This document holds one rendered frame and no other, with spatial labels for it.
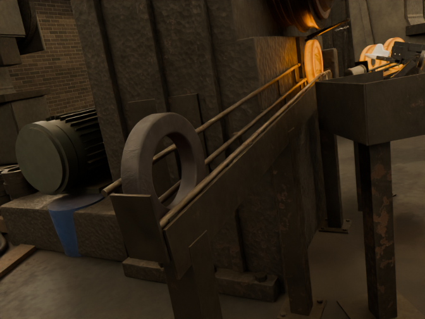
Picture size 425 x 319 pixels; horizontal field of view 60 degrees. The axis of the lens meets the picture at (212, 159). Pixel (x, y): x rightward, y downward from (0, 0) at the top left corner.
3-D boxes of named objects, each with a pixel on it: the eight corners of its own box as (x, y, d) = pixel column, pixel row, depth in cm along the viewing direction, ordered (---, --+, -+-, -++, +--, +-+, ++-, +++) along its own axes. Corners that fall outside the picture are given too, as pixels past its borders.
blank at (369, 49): (357, 49, 176) (362, 49, 173) (379, 42, 182) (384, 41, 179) (361, 81, 180) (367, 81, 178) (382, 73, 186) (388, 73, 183)
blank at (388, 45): (379, 42, 182) (385, 41, 179) (400, 35, 188) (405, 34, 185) (382, 73, 186) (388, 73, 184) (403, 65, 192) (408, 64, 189)
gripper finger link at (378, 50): (367, 42, 148) (391, 45, 144) (363, 57, 150) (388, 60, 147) (366, 42, 145) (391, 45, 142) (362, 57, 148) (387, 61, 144)
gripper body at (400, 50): (393, 40, 147) (427, 44, 142) (387, 62, 150) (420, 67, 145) (393, 40, 141) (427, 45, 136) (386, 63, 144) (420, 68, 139)
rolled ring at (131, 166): (192, 99, 63) (176, 101, 64) (123, 135, 48) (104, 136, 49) (214, 196, 69) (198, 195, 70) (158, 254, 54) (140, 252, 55)
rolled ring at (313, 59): (320, 38, 153) (313, 40, 154) (310, 39, 137) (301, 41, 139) (324, 83, 157) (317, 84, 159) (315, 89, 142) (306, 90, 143)
